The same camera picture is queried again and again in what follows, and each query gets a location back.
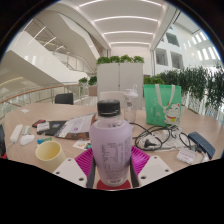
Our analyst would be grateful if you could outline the printed booklet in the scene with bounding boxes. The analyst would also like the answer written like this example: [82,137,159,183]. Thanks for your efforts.
[53,113,98,140]

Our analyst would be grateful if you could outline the row of green potted trees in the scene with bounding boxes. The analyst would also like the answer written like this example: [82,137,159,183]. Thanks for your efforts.
[143,64,224,118]

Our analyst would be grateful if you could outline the white power strip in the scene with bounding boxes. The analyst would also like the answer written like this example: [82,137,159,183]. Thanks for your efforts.
[9,123,24,144]

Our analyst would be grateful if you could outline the small white charger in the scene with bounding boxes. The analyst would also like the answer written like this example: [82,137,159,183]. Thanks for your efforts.
[20,125,33,136]

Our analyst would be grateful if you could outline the white chair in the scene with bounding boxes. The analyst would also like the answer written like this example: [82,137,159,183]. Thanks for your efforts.
[99,90,127,108]

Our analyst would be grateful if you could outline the white card pack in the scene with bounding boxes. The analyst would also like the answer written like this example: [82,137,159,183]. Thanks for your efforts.
[36,121,51,133]

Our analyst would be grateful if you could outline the colourful sticker sheet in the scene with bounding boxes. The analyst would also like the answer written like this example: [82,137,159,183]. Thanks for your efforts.
[72,138,93,151]

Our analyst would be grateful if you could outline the wood-topped glass railing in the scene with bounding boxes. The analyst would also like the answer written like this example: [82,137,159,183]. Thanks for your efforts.
[0,83,91,118]

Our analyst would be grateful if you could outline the green tote bag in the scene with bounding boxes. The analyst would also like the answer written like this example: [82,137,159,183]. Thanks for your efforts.
[143,83,183,128]

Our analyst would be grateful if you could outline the black notebook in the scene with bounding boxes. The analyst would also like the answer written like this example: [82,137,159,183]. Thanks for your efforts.
[43,119,68,136]

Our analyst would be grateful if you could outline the brown planter with green plant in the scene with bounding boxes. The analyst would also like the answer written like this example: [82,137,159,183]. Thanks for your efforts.
[78,75,99,98]

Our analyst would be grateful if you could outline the white cabinet topped with plants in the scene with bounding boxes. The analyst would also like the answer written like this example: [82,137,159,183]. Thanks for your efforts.
[96,54,145,101]

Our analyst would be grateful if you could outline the black cable bundle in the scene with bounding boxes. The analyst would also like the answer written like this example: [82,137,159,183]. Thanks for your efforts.
[129,121,198,152]

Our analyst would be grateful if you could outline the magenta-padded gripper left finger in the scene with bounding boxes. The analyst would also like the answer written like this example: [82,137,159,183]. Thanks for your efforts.
[52,147,98,189]

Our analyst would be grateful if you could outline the white packet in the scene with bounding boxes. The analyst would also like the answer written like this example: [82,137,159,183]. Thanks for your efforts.
[176,146,198,166]

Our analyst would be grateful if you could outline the small teal item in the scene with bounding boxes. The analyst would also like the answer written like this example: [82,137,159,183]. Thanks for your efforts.
[36,137,53,145]

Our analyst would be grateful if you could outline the white computer mouse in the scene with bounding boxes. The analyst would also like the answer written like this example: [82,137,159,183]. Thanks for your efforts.
[19,133,36,146]

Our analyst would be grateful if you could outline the group of ceiling light strips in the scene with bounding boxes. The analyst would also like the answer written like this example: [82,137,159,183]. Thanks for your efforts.
[78,0,164,48]

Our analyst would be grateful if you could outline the red and black phone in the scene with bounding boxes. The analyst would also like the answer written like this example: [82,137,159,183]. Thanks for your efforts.
[31,119,47,128]

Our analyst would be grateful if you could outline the cream yellow mug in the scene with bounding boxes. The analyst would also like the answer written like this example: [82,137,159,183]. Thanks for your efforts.
[35,140,67,171]

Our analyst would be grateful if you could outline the clear shaker bottle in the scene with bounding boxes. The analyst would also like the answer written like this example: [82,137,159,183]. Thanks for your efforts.
[123,84,139,124]

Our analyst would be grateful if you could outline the black and red chair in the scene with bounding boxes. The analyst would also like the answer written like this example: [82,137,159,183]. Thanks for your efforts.
[0,123,8,159]

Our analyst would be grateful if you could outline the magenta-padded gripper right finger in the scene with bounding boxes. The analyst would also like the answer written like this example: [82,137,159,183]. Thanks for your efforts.
[129,145,174,188]

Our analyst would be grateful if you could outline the purple drink bottle black cap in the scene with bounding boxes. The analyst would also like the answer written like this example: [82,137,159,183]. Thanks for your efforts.
[88,99,134,188]

